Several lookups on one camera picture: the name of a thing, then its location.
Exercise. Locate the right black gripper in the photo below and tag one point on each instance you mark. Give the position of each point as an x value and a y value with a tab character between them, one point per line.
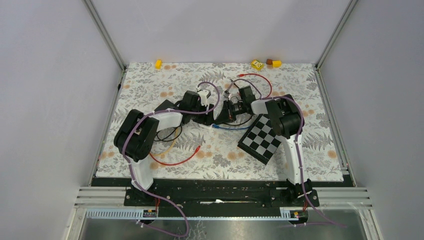
226	115

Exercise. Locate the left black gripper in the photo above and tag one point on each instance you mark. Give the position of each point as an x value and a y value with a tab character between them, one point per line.
207	119

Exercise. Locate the white network switch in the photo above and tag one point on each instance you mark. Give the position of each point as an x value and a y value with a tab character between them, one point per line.
206	126

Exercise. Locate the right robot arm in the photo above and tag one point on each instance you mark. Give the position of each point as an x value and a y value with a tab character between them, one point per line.
286	120

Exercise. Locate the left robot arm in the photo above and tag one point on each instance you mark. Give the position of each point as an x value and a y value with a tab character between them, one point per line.
136	135

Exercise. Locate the black router box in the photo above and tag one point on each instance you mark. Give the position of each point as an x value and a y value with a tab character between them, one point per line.
167	107

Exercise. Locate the checkered chess board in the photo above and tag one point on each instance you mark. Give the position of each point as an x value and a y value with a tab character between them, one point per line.
260	140

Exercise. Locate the yellow block left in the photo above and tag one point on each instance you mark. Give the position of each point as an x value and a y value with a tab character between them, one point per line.
158	64

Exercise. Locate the yellow block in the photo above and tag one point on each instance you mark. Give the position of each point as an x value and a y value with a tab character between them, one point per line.
158	64
276	63

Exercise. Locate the yellow patterned cube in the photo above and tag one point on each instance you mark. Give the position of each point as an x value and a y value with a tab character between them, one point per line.
257	65

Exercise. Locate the yellow block right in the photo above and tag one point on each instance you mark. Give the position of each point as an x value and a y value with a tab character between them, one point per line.
276	63

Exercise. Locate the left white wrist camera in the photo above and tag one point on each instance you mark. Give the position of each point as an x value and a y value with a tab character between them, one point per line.
204	95

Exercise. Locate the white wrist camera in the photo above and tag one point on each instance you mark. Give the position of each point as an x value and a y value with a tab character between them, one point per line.
228	96
204	95

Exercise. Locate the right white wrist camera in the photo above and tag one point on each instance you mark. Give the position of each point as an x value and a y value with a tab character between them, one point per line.
228	96

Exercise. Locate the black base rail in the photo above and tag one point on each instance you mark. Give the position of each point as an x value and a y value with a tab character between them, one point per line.
215	198

